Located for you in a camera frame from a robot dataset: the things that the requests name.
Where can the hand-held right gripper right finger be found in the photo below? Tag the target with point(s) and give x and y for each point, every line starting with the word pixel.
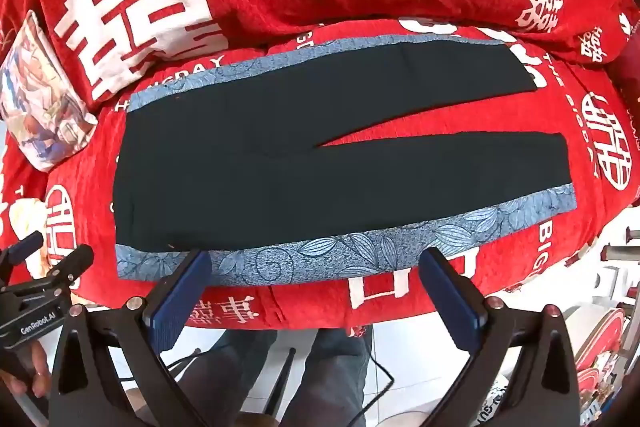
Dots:
pixel 450 302

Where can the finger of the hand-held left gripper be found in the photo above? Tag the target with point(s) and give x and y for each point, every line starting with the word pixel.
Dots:
pixel 22 248
pixel 75 261

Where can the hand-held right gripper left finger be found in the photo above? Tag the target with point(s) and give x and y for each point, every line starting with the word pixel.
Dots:
pixel 177 302

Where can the black pants with blue trim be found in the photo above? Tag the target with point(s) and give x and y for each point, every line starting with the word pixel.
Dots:
pixel 300 167

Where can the person's left hand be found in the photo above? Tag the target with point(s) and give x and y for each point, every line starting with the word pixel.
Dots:
pixel 39 369

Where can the cream printed cloth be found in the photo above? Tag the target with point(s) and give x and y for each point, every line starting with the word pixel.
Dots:
pixel 22 217

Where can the black rod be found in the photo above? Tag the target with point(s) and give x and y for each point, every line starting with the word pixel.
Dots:
pixel 281 379

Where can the person's right leg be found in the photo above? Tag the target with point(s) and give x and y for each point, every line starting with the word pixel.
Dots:
pixel 337 367

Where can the picture print cushion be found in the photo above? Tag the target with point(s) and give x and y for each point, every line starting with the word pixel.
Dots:
pixel 42 107

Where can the red patterned round box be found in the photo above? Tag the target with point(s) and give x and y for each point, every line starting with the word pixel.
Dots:
pixel 600 342

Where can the white metal rack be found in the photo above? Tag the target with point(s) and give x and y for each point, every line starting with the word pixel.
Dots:
pixel 620 254

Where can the red printed blanket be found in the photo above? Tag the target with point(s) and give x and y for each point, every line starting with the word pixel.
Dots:
pixel 500 117

